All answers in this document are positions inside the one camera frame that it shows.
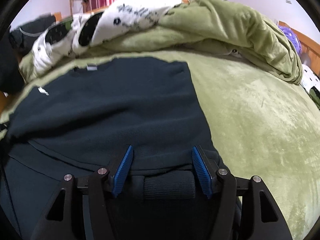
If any green plush bed sheet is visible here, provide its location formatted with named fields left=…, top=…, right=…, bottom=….
left=1, top=49, right=319, bottom=239

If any white patterned pillow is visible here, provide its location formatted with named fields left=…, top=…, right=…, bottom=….
left=300, top=64, right=320, bottom=108

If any green and white patterned quilt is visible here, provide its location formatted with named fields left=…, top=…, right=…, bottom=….
left=18, top=0, right=304, bottom=85

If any black jacket on footboard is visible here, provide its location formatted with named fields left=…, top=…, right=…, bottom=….
left=1, top=14, right=56, bottom=94

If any wooden coat rack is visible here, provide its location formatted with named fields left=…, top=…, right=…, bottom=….
left=69, top=0, right=89, bottom=16

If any purple plush toy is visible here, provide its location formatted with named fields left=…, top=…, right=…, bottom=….
left=278, top=25, right=302, bottom=56

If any black sweatshirt with white logo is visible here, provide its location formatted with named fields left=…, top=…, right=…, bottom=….
left=1, top=57, right=224, bottom=239

